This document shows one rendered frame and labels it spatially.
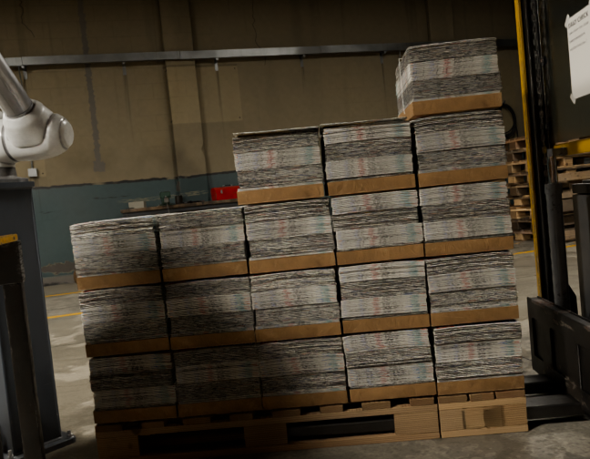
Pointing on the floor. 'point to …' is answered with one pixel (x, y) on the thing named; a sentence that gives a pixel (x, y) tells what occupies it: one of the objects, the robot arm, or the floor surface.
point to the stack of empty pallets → (523, 227)
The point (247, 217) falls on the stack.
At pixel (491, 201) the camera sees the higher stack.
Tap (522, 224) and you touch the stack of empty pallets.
